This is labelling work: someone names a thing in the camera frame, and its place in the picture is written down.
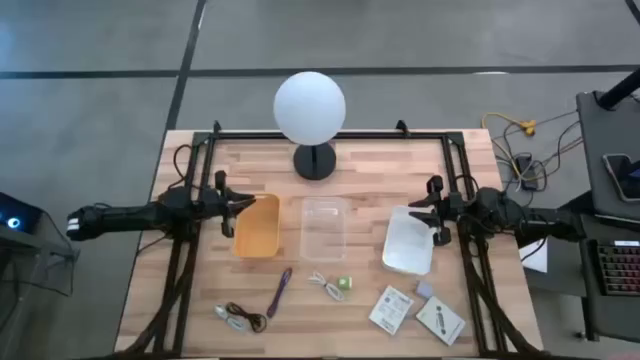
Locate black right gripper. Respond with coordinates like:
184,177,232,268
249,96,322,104
408,175,464,247

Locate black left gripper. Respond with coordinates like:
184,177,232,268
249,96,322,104
202,169,257,239

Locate white printed adapter box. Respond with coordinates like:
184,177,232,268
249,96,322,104
415,295,467,348

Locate yellow plastic bin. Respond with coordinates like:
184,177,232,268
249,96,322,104
231,193,282,260

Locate white plastic bin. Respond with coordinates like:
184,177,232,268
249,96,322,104
381,204,437,277

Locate clear plastic bin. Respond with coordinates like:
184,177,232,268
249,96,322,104
298,196,349,263

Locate black power adapter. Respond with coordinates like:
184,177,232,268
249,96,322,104
514,153,540,192

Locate white printed flat packet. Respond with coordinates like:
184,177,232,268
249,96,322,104
368,284,416,337

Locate white globe lamp black base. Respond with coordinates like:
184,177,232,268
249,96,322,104
272,70,347,182

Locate white paper sheet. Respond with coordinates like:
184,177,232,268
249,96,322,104
518,238,549,274

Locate dark grey side table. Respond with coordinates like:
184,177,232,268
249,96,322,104
574,89,640,224

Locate black smartphone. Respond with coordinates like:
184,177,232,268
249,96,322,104
602,153,640,204

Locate black keyboard coloured keys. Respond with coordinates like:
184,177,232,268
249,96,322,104
596,240,640,297

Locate grey cart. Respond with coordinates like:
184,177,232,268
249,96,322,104
0,230,81,301

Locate black computer blue light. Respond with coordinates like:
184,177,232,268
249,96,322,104
0,192,44,236

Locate black desk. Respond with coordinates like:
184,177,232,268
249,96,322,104
514,189,640,345

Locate black pole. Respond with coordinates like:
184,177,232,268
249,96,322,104
597,67,640,111

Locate black aluminium frame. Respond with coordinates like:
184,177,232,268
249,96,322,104
117,119,544,360

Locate white cable adapter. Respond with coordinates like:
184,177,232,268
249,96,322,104
213,304,249,332

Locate brown coiled cable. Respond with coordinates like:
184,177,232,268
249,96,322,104
223,301,269,334

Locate white coiled cable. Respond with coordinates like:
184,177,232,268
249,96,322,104
307,270,346,303

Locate yellow floor cable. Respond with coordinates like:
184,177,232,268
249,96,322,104
481,111,537,137

